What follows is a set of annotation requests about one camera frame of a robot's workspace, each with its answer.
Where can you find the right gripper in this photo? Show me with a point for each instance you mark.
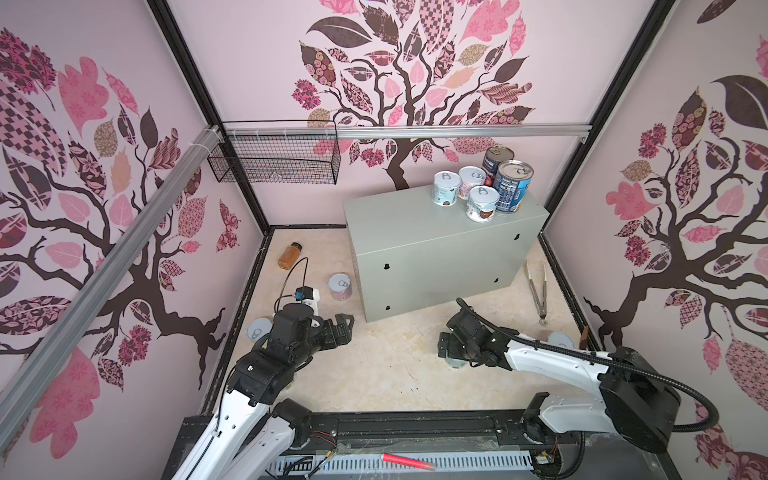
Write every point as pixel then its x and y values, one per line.
pixel 450 343

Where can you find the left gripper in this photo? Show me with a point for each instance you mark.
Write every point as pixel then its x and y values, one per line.
pixel 344 332

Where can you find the teal can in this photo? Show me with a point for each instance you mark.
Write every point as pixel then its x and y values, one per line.
pixel 456 363
pixel 446 185
pixel 481 203

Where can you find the pink can white lid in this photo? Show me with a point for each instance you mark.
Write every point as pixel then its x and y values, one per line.
pixel 471 177

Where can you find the blue label tall can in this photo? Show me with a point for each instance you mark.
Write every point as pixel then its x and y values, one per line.
pixel 511 183

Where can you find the la sicilia tomato can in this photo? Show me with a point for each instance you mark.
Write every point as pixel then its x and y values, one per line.
pixel 493 158

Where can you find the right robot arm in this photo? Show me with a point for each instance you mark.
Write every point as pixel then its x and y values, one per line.
pixel 622 393

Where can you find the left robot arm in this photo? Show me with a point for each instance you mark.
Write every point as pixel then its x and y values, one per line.
pixel 250 429

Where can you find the pink can near cabinet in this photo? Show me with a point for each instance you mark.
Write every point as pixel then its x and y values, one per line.
pixel 340 286

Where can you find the metal kitchen tongs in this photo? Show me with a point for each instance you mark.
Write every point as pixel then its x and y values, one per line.
pixel 539 295

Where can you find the yellow label can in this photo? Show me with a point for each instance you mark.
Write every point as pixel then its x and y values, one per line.
pixel 258 328

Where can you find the orange spice jar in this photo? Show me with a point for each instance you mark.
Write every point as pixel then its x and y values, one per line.
pixel 290 256

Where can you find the orange label can right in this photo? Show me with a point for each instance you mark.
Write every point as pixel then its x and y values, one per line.
pixel 561 340

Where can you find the grey metal cabinet box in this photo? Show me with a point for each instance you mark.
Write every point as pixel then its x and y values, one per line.
pixel 410 253

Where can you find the pink marker pen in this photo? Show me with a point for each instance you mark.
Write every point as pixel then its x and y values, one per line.
pixel 407 462

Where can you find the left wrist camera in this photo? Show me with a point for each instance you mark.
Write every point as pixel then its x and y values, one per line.
pixel 308 296

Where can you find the black mounting rail base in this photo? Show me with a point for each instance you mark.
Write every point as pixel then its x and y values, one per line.
pixel 589 456

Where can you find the wooden handled knife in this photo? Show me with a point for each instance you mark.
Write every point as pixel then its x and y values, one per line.
pixel 584 339

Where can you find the white slotted cable duct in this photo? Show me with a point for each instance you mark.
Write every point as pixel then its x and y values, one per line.
pixel 357 465

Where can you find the black wire basket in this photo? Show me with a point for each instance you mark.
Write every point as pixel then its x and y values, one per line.
pixel 278 152

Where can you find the aluminium rail back wall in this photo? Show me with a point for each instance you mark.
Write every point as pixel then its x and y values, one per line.
pixel 408 132

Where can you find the aluminium rail wall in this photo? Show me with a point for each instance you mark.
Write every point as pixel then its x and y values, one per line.
pixel 408 132
pixel 29 383

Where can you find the aluminium rail left wall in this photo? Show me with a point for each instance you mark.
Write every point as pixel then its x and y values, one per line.
pixel 29 383

